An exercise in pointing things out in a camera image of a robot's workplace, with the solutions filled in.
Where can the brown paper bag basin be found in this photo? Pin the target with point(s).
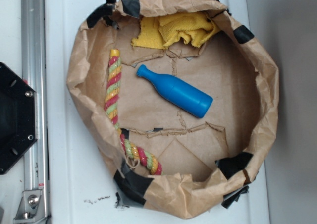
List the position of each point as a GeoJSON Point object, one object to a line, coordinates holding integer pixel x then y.
{"type": "Point", "coordinates": [162, 157]}

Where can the metal corner bracket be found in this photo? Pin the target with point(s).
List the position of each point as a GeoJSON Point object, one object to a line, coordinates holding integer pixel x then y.
{"type": "Point", "coordinates": [31, 208]}

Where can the blue plastic bottle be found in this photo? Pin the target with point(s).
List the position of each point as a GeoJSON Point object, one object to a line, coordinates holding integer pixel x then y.
{"type": "Point", "coordinates": [178, 92]}

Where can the yellow cloth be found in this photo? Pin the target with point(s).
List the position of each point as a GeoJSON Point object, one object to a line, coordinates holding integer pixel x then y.
{"type": "Point", "coordinates": [163, 31]}

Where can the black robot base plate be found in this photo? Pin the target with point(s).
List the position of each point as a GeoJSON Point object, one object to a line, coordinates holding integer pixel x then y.
{"type": "Point", "coordinates": [17, 118]}

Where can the aluminium rail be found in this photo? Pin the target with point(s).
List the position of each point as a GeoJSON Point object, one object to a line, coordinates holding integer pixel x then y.
{"type": "Point", "coordinates": [36, 159]}

